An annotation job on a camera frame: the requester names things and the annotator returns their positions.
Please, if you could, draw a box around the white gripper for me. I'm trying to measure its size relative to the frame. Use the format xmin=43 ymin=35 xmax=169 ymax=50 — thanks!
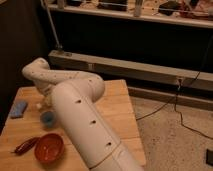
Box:
xmin=36 ymin=83 xmax=53 ymax=97

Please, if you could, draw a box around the white plastic bottle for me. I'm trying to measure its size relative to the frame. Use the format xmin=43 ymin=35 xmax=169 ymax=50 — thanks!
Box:
xmin=36 ymin=96 xmax=51 ymax=110

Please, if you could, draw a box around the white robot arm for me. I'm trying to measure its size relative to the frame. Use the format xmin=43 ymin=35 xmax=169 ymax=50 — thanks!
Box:
xmin=22 ymin=58 xmax=144 ymax=171

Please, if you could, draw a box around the red ceramic bowl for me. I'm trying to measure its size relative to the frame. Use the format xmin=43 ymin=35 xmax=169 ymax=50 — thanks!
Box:
xmin=34 ymin=133 xmax=64 ymax=164

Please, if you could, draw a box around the blue cup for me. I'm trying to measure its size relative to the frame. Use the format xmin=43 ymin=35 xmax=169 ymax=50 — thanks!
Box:
xmin=40 ymin=111 xmax=55 ymax=128

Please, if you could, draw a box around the blue sponge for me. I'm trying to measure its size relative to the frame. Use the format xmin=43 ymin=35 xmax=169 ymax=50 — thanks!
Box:
xmin=9 ymin=101 xmax=28 ymax=119

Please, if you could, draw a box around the grey metal beam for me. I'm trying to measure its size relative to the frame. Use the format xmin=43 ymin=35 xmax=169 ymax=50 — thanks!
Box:
xmin=49 ymin=50 xmax=213 ymax=91

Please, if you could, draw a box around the metal pole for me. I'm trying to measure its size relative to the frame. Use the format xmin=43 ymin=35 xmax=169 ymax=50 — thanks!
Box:
xmin=42 ymin=0 xmax=63 ymax=52

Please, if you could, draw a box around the dark red chili pepper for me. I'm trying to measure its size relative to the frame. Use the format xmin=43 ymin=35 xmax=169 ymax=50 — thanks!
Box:
xmin=13 ymin=137 xmax=39 ymax=155

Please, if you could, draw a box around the wooden shelf with clutter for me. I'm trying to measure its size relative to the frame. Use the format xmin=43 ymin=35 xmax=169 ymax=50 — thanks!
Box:
xmin=40 ymin=0 xmax=213 ymax=29

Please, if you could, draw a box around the black box on floor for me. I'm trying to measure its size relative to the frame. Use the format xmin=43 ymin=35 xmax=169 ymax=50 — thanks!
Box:
xmin=206 ymin=149 xmax=213 ymax=166

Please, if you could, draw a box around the black cable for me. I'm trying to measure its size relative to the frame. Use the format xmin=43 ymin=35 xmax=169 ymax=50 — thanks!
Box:
xmin=134 ymin=33 xmax=213 ymax=141

